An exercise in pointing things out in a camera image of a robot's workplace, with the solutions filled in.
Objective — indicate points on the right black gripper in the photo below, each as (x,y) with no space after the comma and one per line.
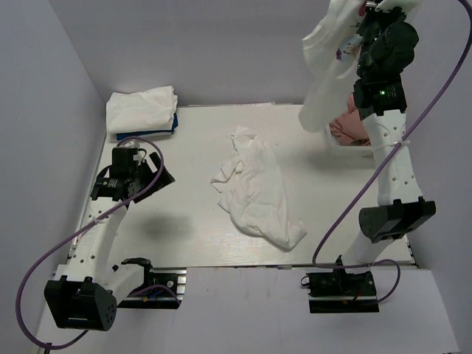
(372,14)

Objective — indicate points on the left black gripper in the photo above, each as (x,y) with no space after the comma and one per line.
(166,180)

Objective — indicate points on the white printed t shirt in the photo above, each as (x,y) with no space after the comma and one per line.
(331,52)

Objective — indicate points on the plain white t shirt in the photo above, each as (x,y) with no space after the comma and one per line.
(252,191)

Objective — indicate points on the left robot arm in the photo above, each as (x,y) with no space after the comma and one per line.
(88,292)

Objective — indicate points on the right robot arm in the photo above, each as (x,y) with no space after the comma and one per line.
(387,48)

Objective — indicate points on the folded blue t shirt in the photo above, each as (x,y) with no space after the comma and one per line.
(171,130)

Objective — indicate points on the folded white t shirt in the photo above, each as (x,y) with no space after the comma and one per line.
(141,111)

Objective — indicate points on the pink t shirt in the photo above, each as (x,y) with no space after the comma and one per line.
(347,129)

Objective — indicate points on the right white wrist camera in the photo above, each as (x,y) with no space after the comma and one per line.
(385,6)

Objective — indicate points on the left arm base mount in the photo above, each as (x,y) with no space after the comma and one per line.
(163,289)

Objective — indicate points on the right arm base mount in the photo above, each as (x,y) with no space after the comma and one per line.
(341,292)

